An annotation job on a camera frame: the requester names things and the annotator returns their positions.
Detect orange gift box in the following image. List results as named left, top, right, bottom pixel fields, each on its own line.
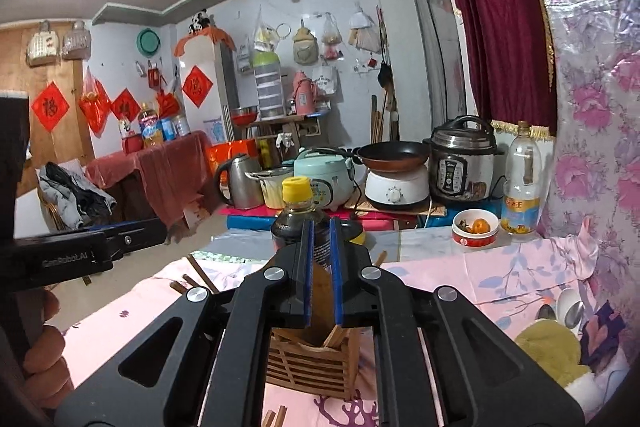
left=207, top=139, right=261, bottom=178

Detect wooden board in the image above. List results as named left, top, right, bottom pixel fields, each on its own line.
left=344, top=199, right=447, bottom=216

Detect red jar with white lid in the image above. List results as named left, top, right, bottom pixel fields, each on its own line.
left=118, top=119, right=144, bottom=154

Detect white electric cooker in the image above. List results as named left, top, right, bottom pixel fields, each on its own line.
left=364, top=166, right=432, bottom=208

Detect floral plastic wall sheet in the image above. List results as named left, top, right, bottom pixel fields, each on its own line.
left=505, top=0, right=640, bottom=408

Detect steel pot with lid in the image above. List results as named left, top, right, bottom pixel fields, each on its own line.
left=249, top=166, right=296, bottom=210

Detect dark frying pan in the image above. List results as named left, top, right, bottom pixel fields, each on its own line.
left=350, top=140, right=432, bottom=172

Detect slatted wooden chopstick holder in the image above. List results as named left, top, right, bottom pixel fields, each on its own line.
left=265, top=252, right=362, bottom=401

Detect dark sauce bottle yellow cap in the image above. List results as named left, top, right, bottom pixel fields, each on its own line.
left=270, top=175, right=332, bottom=269

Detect green plastic basin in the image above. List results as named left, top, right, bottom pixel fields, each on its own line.
left=137, top=28, right=162, bottom=57

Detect panda plush toy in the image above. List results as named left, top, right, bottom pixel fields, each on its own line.
left=188, top=9, right=211, bottom=36

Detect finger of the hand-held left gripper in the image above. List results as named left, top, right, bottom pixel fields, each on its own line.
left=102, top=217, right=169, bottom=264

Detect olive and white plush toy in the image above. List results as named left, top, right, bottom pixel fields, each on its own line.
left=514, top=321, right=602, bottom=404

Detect red diamond paper decoration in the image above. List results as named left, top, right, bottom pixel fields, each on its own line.
left=110, top=88, right=142, bottom=122
left=180, top=65, right=215, bottom=109
left=31, top=81, right=71, bottom=136

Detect plastic bag with red contents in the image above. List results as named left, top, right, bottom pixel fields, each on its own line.
left=321, top=12, right=341, bottom=60

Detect dark purple cloth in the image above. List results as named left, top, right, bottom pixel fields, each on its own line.
left=579, top=301, right=627, bottom=369

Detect pile of grey clothes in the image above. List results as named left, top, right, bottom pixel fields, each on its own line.
left=37, top=161, right=119, bottom=231

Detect wooden door panel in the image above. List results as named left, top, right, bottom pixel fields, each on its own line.
left=0, top=21, right=97, bottom=198

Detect silver black pressure cooker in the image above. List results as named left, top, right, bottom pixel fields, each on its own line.
left=423, top=115, right=506, bottom=208

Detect white refrigerator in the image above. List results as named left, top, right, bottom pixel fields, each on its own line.
left=175, top=34, right=241, bottom=148

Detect person's left hand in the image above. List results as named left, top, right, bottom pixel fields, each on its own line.
left=21, top=289, right=77, bottom=391

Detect stacked grey food containers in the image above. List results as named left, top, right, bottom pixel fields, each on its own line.
left=252, top=49, right=285, bottom=120

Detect pink thermos flask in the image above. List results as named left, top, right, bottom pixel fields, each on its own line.
left=291, top=70, right=317, bottom=117

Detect yellow cooking oil bottle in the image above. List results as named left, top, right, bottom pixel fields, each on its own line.
left=137, top=102, right=166, bottom=148

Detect red and white bowl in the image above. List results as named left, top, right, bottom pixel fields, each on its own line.
left=451, top=208, right=500, bottom=250

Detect pink deer printed blanket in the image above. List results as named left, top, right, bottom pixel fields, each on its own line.
left=60, top=236, right=601, bottom=427

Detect clear plastic oil bottle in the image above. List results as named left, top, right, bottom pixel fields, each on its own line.
left=501, top=120, right=542, bottom=242

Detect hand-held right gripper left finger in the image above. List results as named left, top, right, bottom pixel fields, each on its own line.
left=54, top=222, right=317, bottom=427

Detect orange cloth cover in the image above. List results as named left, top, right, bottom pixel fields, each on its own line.
left=173, top=26, right=236, bottom=57

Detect white hanging plastic bag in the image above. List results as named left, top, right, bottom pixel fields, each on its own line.
left=348, top=1, right=374, bottom=30

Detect red metal bowl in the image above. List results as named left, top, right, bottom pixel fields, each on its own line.
left=230, top=105, right=260, bottom=126

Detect white tote bag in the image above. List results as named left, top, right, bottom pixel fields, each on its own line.
left=312, top=61, right=341, bottom=97

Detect light green rice cooker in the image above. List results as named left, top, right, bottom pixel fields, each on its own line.
left=293, top=146, right=357, bottom=212

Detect bunch of brown wooden chopsticks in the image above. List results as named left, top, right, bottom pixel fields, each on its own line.
left=170, top=249, right=389, bottom=350

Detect wooden wall shelf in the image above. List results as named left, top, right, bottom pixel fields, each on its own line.
left=254, top=111, right=332, bottom=138

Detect steel electric kettle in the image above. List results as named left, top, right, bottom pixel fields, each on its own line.
left=214, top=153, right=264, bottom=210

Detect black hanging ladle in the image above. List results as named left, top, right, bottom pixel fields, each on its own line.
left=377, top=7, right=396, bottom=90

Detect red hanging plastic decoration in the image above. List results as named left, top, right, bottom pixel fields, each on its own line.
left=77, top=67, right=114, bottom=138

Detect beige hanging pouch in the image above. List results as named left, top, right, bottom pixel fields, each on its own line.
left=292, top=19, right=320, bottom=67

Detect woven hanging bag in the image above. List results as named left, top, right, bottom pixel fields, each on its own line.
left=25, top=20, right=61, bottom=68
left=61, top=20, right=93, bottom=60

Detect clear hanging plastic bag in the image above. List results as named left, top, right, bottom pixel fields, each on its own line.
left=252, top=6, right=280, bottom=53

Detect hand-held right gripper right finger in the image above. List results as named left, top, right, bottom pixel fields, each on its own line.
left=328, top=218, right=587, bottom=427

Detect dark red curtain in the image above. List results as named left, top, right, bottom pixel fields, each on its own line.
left=435, top=0, right=559, bottom=138

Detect table with dark red cloth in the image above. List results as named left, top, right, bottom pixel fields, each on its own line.
left=85, top=130, right=214, bottom=229

